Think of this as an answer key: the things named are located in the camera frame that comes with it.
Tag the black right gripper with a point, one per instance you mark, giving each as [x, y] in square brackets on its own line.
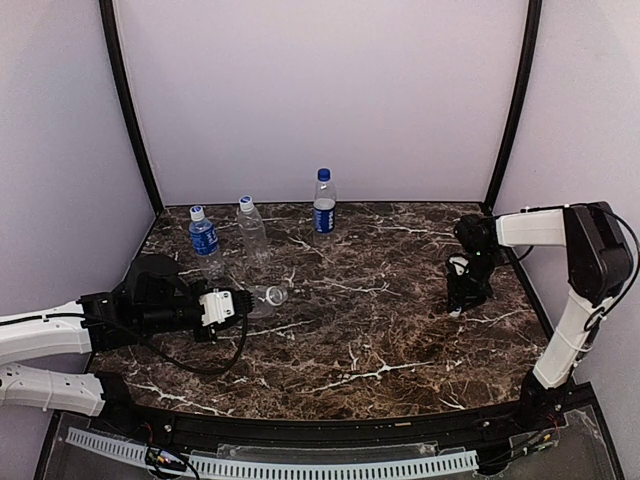
[467, 288]

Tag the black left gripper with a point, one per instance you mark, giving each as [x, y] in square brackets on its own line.
[242, 304]

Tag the clear plastic bottle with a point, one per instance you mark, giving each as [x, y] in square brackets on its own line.
[266, 299]

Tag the blue label water bottle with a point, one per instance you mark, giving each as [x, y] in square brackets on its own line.
[205, 243]

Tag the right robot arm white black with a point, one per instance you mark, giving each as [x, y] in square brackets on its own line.
[602, 253]

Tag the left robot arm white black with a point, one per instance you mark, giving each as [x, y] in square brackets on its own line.
[151, 300]

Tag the clear bottle at back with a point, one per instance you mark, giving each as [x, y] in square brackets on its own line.
[254, 236]

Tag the pepsi label bottle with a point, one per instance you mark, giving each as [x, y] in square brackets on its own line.
[324, 206]

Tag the solid blue bottle cap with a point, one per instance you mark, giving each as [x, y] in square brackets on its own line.
[323, 175]

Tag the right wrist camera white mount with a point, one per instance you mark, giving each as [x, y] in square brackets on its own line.
[457, 264]

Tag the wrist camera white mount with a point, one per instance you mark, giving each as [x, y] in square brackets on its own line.
[218, 307]
[457, 264]

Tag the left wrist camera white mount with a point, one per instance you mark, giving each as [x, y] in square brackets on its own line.
[218, 307]

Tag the black front table rail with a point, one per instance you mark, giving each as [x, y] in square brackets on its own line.
[482, 428]

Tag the white slotted cable duct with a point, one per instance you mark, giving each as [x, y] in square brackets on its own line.
[411, 461]

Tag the right black frame post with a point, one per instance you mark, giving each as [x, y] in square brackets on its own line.
[523, 72]

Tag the black frame post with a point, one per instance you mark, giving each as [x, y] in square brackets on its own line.
[126, 102]
[523, 72]

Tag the left black frame post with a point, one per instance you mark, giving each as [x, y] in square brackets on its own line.
[126, 102]

